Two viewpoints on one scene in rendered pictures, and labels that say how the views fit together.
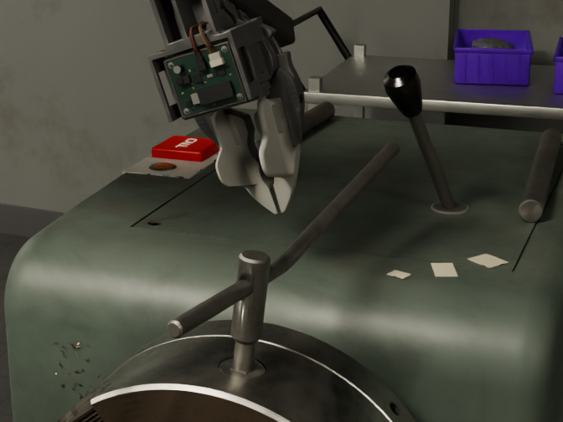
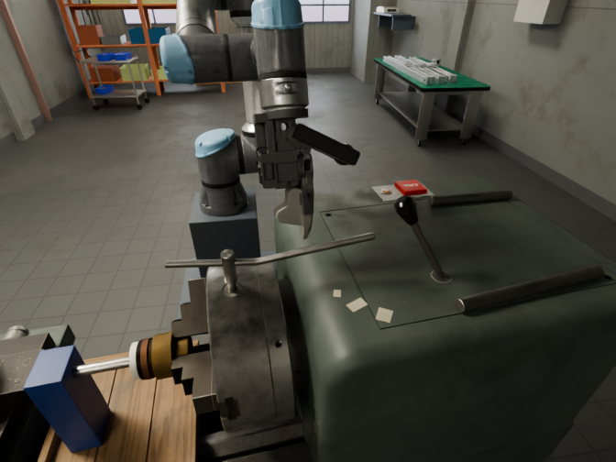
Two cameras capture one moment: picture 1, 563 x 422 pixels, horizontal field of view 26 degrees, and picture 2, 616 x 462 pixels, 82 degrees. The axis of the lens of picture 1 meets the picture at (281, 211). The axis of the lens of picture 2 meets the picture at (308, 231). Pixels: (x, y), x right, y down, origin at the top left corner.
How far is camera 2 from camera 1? 0.78 m
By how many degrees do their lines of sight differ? 53
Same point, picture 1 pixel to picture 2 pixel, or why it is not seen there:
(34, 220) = (558, 179)
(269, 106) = (297, 192)
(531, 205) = (459, 302)
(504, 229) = (436, 304)
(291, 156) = (303, 218)
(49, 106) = (588, 137)
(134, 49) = not seen: outside the picture
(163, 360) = not seen: hidden behind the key
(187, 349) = (241, 269)
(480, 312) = (331, 335)
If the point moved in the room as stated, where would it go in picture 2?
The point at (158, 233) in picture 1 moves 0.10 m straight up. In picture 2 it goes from (319, 219) to (320, 177)
